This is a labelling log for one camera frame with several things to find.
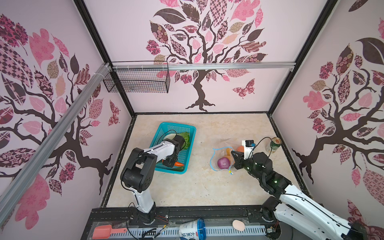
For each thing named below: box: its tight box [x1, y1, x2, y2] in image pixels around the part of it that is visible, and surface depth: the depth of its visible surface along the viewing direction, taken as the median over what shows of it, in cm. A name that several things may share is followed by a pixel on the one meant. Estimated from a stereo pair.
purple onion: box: [217, 157, 230, 169], surface depth 85 cm
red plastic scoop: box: [92, 225, 128, 240], surface depth 69 cm
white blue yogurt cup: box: [179, 218, 207, 240], surface depth 66 cm
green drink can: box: [270, 137, 282, 154], surface depth 92 cm
